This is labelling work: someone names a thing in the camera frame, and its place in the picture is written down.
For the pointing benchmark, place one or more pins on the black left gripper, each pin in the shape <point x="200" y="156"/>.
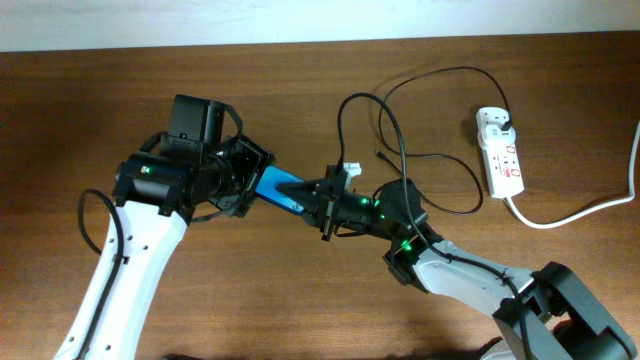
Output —
<point x="255" y="159"/>

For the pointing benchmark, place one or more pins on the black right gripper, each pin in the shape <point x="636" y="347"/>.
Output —
<point x="329" y="203"/>

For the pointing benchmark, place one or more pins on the blue screen smartphone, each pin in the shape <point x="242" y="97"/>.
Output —
<point x="267" y="189"/>

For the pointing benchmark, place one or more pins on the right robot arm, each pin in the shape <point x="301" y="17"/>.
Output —
<point x="541" y="314"/>

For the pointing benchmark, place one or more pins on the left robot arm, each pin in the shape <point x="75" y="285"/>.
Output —
<point x="203" y="157"/>

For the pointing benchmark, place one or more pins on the white usb charger adapter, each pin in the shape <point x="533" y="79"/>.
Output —
<point x="493" y="136"/>

